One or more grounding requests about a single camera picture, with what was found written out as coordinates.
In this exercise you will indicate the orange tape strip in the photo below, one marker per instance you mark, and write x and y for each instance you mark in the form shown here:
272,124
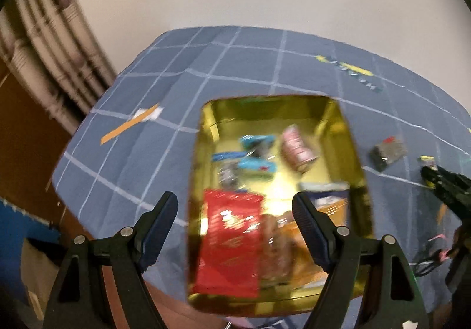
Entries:
440,216
117,134

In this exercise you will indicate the white tape piece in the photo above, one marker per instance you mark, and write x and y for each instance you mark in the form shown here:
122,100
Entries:
156,114

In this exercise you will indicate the clear packet with blue header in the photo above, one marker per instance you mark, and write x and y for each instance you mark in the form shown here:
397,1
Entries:
226,167

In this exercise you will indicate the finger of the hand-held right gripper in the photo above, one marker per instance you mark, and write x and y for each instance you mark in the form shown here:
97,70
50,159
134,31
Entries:
454,189

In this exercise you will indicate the cardboard box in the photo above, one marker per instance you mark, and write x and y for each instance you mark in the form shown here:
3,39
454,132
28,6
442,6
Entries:
36,273

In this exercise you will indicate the yellow-green snack packet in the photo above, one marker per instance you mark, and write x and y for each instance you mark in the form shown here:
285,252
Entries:
427,159

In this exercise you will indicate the grey-green snack packet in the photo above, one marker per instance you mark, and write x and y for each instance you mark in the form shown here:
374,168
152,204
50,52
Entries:
388,152

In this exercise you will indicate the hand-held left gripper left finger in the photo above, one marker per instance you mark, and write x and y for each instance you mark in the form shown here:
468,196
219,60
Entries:
158,229

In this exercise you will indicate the red tin box gold interior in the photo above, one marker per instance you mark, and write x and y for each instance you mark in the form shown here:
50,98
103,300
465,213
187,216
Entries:
265,111

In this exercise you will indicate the clear packet of brown snacks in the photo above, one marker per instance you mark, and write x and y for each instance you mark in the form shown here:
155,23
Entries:
274,244

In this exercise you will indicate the pink and brown snack packet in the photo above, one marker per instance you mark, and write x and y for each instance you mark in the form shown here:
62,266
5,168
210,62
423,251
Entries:
298,148

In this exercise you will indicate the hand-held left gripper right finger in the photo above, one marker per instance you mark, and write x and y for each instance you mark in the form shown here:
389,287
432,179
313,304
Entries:
312,233

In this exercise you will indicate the orange snack packet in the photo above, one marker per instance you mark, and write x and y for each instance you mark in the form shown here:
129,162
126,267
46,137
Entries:
296,259

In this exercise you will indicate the blue grid tablecloth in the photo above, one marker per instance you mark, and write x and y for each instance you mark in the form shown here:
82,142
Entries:
257,64

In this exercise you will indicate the blue foam mat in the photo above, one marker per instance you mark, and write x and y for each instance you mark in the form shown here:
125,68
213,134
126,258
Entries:
14,226

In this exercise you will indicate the red snack packet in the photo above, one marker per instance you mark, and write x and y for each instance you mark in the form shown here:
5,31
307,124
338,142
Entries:
228,240

